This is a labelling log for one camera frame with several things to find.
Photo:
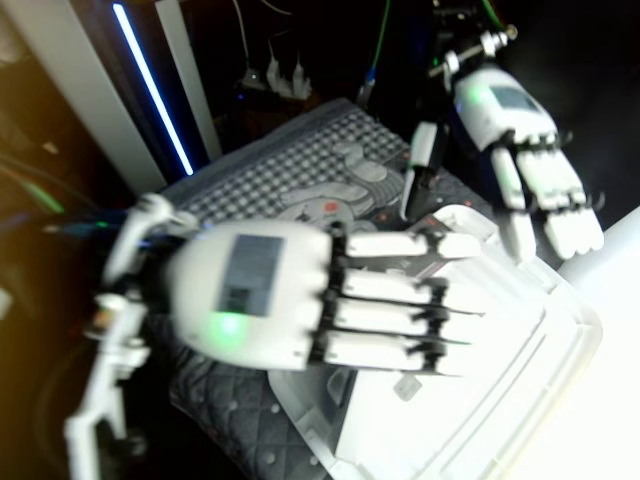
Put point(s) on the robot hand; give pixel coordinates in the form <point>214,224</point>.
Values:
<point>500,115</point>
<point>250,300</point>

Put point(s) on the power strip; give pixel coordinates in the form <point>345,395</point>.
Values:
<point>260,82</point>

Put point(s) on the grey quilt with bear print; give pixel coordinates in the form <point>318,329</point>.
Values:
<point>300,165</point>

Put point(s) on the white column with blue light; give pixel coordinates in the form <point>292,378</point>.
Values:
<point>75,75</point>

